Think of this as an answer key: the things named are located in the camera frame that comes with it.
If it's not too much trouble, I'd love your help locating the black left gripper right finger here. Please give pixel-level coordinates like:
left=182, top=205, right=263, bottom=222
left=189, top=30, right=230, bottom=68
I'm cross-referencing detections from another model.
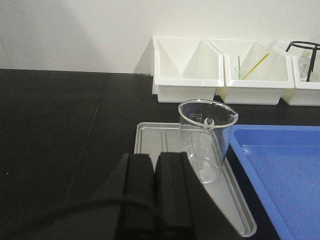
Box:
left=154, top=152, right=241, bottom=240

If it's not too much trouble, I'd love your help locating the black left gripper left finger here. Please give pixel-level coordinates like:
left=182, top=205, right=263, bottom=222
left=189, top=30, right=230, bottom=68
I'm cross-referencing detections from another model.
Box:
left=82, top=153, right=156, bottom=240

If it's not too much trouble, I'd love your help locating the clear plastic tray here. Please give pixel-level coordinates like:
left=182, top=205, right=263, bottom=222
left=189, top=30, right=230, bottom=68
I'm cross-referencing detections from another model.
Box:
left=134, top=122, right=257, bottom=238

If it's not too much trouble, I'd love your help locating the clear glass beaker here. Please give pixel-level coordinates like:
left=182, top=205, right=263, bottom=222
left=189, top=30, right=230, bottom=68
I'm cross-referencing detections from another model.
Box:
left=178, top=99, right=239, bottom=184

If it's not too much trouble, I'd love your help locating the blue plastic tray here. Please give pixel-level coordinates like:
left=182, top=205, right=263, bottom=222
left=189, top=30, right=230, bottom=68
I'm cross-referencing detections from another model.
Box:
left=230, top=124, right=320, bottom=240

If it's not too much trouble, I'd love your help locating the left white storage bin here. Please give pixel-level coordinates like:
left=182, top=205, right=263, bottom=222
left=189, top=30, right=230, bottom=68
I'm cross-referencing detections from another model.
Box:
left=152, top=37, right=225, bottom=103

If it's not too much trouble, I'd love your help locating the white storage bin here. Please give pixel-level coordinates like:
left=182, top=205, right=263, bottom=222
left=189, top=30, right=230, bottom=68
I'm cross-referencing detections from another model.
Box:
left=208, top=38, right=294, bottom=105
left=281, top=40, right=320, bottom=107
left=152, top=37, right=225, bottom=103

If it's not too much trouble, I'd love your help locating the small beaker with sticks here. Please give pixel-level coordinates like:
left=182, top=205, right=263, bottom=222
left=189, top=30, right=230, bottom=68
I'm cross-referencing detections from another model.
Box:
left=233, top=38, right=278, bottom=80

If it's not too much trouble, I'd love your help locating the middle white storage bin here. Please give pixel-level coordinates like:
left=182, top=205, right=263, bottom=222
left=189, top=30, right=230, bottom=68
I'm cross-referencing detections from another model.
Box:
left=208, top=38, right=294, bottom=105

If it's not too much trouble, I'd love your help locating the right white storage bin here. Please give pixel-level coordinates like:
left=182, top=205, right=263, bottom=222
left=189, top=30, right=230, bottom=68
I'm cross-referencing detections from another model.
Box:
left=281, top=40, right=320, bottom=107

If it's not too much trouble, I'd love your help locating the black metal tripod stand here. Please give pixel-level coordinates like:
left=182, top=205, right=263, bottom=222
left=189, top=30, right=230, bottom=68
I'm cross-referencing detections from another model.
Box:
left=285, top=40, right=320, bottom=82

